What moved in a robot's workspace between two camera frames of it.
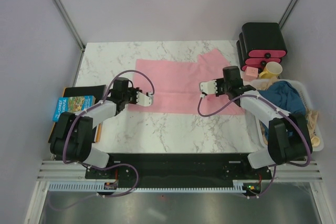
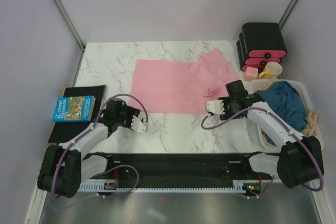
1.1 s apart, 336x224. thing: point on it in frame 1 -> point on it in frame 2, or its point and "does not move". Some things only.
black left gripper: [134, 91] -> [131, 112]
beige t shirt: [312, 116] does not move
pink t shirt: [177, 82] does not move
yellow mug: [272, 71] does not move
